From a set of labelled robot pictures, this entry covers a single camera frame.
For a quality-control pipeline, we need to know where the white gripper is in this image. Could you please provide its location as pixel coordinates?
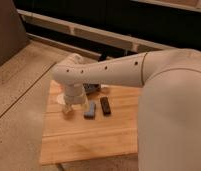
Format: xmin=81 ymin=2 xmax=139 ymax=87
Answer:
xmin=62 ymin=84 xmax=88 ymax=113

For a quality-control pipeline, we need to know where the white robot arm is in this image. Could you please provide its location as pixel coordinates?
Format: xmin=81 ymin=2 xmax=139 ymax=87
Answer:
xmin=53 ymin=49 xmax=201 ymax=171

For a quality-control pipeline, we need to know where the white paper cup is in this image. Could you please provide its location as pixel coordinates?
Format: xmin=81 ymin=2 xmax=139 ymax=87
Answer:
xmin=57 ymin=95 xmax=65 ymax=104

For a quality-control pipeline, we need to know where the dark blue bowl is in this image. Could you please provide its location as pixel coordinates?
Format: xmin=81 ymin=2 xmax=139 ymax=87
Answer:
xmin=84 ymin=84 xmax=101 ymax=94

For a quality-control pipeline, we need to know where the blue rectangular block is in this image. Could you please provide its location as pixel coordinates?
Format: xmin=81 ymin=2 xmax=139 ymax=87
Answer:
xmin=84 ymin=101 xmax=96 ymax=118

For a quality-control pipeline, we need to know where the black rectangular block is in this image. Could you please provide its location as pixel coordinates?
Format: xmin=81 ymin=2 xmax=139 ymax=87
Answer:
xmin=100 ymin=97 xmax=111 ymax=115

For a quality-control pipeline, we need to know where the wooden board table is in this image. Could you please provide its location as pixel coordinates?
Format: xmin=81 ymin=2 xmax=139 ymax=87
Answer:
xmin=40 ymin=82 xmax=141 ymax=165

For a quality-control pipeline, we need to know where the grey cabinet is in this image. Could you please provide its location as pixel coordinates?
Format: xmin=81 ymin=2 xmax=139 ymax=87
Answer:
xmin=0 ymin=0 xmax=29 ymax=66

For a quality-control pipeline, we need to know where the white window sill rail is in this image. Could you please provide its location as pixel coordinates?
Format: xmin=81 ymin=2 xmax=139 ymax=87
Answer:
xmin=17 ymin=9 xmax=172 ymax=52

